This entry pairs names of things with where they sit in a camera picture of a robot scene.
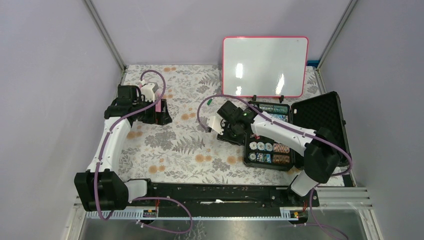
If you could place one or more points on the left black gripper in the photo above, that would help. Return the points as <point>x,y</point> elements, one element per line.
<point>158,118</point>

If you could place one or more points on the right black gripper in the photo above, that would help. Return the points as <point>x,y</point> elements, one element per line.
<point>225,137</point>

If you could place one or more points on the pink framed whiteboard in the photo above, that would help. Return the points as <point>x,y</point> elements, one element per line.
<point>264,66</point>

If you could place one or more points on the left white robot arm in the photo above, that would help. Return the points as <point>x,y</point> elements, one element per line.
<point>100,187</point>

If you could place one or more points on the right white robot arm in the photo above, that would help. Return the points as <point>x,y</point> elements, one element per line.
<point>316,147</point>

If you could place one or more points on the pink eraser block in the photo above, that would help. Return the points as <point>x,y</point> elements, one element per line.
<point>159,106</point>

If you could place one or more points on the floral table mat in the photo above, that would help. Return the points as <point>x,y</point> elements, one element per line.
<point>182,151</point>

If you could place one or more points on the black poker chip case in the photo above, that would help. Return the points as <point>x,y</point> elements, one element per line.
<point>324,111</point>

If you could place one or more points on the blue clip at corner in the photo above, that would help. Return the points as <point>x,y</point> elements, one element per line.
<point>313,63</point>

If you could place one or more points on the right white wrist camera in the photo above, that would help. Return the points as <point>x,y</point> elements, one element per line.
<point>215,123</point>

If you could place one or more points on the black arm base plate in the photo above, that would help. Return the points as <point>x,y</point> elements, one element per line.
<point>222,201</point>

